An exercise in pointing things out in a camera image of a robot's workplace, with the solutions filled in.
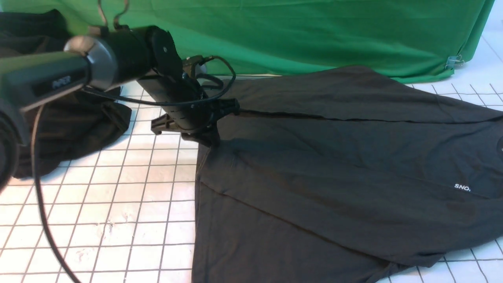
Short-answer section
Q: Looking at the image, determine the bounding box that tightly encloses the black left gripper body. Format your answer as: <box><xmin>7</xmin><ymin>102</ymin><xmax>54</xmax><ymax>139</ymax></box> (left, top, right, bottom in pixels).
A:
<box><xmin>137</xmin><ymin>75</ymin><xmax>240</xmax><ymax>136</ymax></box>

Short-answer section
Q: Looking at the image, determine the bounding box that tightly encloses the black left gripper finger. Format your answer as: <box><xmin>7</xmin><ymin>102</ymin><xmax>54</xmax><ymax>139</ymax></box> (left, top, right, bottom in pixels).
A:
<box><xmin>182</xmin><ymin>130</ymin><xmax>220</xmax><ymax>147</ymax></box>

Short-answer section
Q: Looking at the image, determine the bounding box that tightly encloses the gray long sleeve shirt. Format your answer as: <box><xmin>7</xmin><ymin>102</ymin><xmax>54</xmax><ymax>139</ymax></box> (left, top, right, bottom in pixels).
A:
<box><xmin>192</xmin><ymin>66</ymin><xmax>503</xmax><ymax>283</ymax></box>

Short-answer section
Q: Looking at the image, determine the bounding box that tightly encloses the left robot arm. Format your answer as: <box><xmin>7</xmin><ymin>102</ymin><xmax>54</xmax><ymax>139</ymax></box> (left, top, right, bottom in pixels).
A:
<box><xmin>1</xmin><ymin>24</ymin><xmax>240</xmax><ymax>187</ymax></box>

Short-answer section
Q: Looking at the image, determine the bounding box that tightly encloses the black crumpled garment pile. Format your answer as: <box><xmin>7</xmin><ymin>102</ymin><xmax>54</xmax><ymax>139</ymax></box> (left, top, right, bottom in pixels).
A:
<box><xmin>0</xmin><ymin>9</ymin><xmax>132</xmax><ymax>176</ymax></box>

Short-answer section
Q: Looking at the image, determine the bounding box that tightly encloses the green backdrop cloth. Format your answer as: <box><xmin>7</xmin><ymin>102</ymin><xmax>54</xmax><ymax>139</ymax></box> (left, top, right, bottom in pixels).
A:
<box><xmin>0</xmin><ymin>0</ymin><xmax>495</xmax><ymax>84</ymax></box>

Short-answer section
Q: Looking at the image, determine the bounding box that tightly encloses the metal binder clip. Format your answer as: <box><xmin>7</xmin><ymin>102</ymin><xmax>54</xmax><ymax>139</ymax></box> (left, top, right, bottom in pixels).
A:
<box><xmin>445</xmin><ymin>54</ymin><xmax>465</xmax><ymax>70</ymax></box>

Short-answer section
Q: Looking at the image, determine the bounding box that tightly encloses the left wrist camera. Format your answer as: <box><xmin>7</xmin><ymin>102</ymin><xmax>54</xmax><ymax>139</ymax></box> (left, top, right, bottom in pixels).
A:
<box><xmin>182</xmin><ymin>55</ymin><xmax>207</xmax><ymax>79</ymax></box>

